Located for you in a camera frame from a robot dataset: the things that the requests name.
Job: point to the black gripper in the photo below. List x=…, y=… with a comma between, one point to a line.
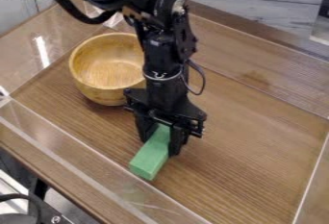
x=162, y=104

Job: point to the green wooden block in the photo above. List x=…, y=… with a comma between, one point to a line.
x=152, y=154

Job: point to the brown wooden bowl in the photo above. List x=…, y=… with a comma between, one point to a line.
x=105, y=65

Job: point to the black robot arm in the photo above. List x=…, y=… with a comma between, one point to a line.
x=162, y=26

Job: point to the clear acrylic tray walls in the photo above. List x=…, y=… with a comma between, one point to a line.
x=257, y=170

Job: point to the black table leg bracket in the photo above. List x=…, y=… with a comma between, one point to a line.
x=47, y=214

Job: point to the clear acrylic corner bracket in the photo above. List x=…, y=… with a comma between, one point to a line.
x=112, y=18

